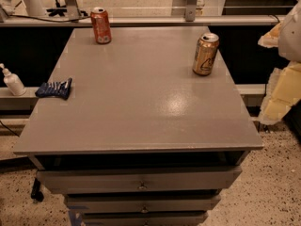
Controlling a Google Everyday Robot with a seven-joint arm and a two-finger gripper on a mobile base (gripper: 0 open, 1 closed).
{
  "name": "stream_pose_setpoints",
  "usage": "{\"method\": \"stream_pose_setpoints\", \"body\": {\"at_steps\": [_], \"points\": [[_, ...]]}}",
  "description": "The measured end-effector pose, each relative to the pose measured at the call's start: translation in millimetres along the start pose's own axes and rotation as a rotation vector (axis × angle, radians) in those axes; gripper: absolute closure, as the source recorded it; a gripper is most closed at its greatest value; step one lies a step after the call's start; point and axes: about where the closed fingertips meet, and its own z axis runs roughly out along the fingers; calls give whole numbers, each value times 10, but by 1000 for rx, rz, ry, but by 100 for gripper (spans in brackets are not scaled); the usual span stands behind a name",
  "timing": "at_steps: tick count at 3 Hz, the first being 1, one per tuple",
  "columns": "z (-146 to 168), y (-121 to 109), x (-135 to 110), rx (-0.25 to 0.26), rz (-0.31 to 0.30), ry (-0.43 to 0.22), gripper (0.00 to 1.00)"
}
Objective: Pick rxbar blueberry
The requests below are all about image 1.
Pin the middle grey drawer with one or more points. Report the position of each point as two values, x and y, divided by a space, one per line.
143 204

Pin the bottom grey drawer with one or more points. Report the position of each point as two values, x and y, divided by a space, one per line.
149 219

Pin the gold soda can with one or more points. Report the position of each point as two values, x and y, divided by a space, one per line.
205 54

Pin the grey drawer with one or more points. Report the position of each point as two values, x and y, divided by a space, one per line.
149 219
143 204
138 180

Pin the top grey drawer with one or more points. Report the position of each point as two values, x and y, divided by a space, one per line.
138 180

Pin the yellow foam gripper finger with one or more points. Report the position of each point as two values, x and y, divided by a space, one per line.
282 93
270 39

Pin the orange soda can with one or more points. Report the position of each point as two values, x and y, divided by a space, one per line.
101 25

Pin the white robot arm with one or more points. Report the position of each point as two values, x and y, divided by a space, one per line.
289 41

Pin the black caster wheel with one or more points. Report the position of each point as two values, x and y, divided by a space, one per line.
36 194

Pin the grey drawer cabinet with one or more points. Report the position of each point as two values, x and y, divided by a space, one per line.
136 103

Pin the white pump bottle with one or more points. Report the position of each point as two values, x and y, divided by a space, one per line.
13 82

